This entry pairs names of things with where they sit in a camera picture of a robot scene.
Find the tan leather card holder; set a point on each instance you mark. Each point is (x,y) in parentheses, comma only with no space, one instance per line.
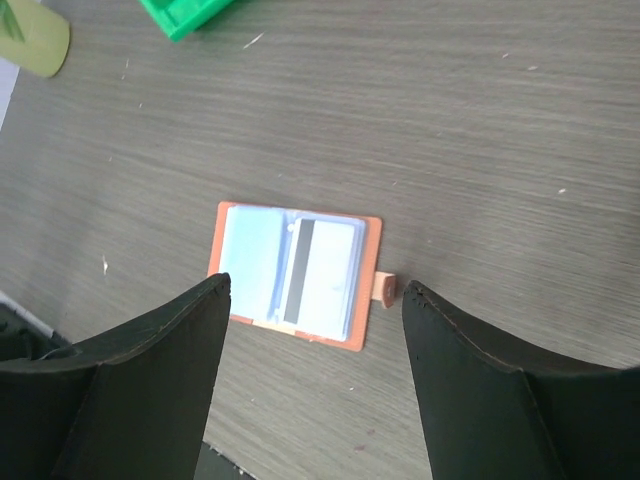
(252,242)

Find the green storage bin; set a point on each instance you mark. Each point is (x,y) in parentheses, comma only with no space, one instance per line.
(179,18)

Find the white card with black stripe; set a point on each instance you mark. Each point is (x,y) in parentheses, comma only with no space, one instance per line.
(320,278)

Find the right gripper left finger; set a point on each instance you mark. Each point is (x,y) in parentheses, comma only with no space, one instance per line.
(129,403)

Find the green liquid squeeze bottle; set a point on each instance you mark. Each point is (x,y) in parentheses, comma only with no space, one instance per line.
(34,37)

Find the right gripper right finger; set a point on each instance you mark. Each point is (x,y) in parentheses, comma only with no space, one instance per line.
(494,406)

